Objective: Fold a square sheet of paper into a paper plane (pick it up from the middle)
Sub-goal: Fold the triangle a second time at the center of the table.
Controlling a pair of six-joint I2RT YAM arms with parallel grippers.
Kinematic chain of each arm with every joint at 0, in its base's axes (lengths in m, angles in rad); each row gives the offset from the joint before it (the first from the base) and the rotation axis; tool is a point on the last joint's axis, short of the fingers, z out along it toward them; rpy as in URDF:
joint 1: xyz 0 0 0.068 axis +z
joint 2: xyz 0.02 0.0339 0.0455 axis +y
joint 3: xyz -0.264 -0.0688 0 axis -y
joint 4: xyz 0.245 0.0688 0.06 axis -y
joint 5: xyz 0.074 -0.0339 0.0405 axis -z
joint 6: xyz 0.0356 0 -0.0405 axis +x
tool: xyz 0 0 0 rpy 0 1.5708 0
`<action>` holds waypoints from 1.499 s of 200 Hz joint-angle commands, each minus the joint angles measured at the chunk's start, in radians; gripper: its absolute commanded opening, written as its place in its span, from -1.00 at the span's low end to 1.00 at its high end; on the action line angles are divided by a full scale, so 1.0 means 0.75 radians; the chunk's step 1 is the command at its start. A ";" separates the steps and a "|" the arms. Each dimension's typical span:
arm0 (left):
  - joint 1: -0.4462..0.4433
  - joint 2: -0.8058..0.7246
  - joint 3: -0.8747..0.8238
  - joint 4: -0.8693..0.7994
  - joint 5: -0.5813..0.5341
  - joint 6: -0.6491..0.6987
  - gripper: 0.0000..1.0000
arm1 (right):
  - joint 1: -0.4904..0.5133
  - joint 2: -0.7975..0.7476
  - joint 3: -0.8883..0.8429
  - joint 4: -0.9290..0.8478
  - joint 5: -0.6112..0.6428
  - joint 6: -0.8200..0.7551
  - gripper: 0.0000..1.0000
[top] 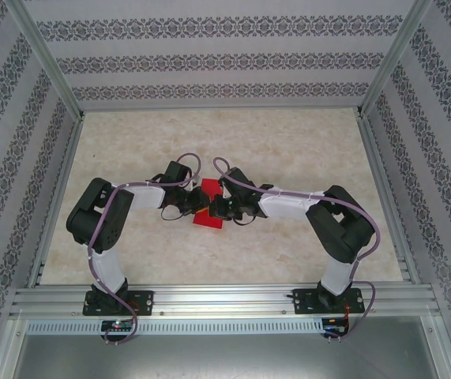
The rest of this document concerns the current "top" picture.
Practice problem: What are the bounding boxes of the aluminium frame post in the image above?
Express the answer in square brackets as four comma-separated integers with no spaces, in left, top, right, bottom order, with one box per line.
[357,0,434,118]
[6,0,85,120]

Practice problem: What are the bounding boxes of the aluminium side rail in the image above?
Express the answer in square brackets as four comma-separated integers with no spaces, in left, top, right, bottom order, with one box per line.
[27,116,86,289]
[357,114,422,283]

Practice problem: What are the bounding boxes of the red cloth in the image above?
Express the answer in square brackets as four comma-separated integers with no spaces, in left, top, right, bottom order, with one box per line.
[192,178,230,231]

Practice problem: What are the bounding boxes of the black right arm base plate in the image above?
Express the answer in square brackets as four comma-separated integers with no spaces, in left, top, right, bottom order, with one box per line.
[292,287,365,316]

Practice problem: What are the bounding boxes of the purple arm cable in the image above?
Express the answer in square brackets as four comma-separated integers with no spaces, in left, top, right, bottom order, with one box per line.
[88,152,205,348]
[212,156,382,344]

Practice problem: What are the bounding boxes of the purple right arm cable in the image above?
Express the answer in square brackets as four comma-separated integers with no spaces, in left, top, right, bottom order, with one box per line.
[212,156,382,344]

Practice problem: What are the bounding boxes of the grooved aluminium mounting rail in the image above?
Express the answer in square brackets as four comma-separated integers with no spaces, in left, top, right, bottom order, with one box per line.
[9,282,443,319]

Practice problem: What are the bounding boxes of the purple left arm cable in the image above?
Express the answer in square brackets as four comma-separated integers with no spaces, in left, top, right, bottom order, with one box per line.
[88,152,205,348]

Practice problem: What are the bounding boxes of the grey sheet metal shelf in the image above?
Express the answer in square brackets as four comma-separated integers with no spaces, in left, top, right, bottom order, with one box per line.
[2,315,451,379]

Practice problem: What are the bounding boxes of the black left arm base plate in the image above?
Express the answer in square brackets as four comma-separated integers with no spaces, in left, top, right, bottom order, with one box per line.
[82,290,156,317]

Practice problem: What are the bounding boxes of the small circuit board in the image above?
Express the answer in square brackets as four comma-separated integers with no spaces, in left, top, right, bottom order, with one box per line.
[322,317,348,332]
[101,319,134,332]

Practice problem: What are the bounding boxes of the slotted grey cable duct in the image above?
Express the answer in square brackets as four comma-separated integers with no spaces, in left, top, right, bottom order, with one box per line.
[25,318,352,335]

